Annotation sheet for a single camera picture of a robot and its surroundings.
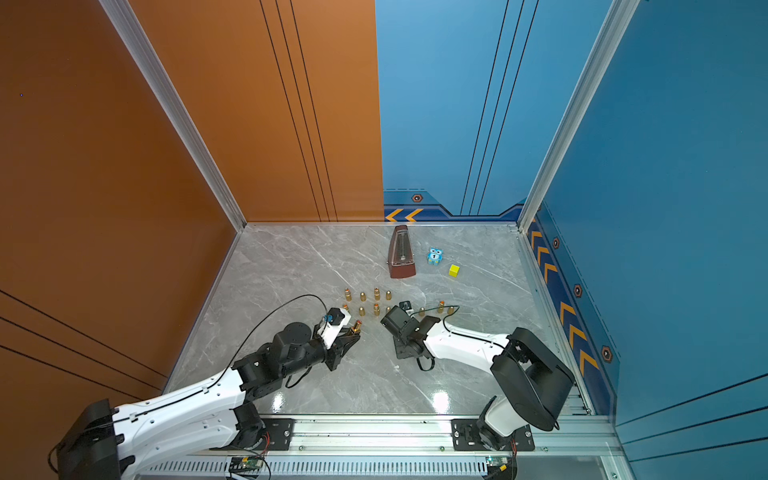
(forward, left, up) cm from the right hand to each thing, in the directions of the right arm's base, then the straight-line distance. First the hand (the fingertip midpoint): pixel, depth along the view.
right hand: (406, 345), depth 88 cm
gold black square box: (-2, +13, +16) cm, 21 cm away
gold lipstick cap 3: (+10, +14, +2) cm, 17 cm away
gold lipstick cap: (+16, +14, +2) cm, 21 cm away
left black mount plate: (-22, +32, -1) cm, 39 cm away
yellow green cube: (+26, -17, +2) cm, 31 cm away
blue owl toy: (+33, -11, +1) cm, 35 cm away
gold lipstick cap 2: (+16, +5, +2) cm, 17 cm away
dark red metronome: (+26, +2, +10) cm, 28 cm away
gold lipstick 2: (+13, +19, 0) cm, 23 cm away
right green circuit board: (-28, -21, -4) cm, 36 cm away
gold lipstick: (+16, +9, +3) cm, 19 cm away
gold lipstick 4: (+12, -11, +1) cm, 17 cm away
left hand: (-2, +13, +13) cm, 19 cm away
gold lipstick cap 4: (+11, -14, +1) cm, 18 cm away
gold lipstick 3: (+10, +9, +3) cm, 14 cm away
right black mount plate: (-23, -14, 0) cm, 27 cm away
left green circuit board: (-29, +39, -3) cm, 49 cm away
